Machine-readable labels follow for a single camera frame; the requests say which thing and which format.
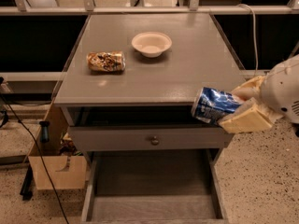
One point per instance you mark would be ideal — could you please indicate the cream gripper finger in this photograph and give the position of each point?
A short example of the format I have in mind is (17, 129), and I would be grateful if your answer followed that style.
(252, 116)
(249, 89)

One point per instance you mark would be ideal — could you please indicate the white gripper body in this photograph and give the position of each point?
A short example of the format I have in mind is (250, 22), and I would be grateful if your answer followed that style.
(281, 90)

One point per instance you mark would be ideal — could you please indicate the blue pepsi can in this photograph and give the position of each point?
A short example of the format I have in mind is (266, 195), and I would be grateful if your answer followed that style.
(211, 105)

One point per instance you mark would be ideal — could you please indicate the open grey middle drawer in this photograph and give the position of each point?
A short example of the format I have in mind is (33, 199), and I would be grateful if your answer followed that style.
(153, 187)

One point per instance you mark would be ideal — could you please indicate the round brass drawer knob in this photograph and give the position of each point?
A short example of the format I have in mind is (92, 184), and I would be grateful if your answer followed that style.
(154, 140)

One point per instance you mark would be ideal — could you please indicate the grey wooden drawer cabinet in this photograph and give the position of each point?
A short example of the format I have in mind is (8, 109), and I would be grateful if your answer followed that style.
(149, 92)

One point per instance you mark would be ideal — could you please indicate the gold brown crushed snack can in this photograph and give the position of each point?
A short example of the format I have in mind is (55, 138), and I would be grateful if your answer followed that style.
(112, 61)

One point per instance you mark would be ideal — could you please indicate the grey closed top drawer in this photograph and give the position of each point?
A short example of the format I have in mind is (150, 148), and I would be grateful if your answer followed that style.
(126, 138)

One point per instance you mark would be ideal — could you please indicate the white paper bowl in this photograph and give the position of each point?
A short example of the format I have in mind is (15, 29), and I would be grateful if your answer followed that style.
(151, 44)

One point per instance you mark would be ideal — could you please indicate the black cylindrical handle tool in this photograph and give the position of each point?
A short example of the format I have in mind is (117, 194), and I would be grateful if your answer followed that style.
(44, 138)

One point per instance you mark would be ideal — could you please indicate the metal railing frame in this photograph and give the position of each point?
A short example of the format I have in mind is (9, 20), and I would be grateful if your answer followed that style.
(39, 38)

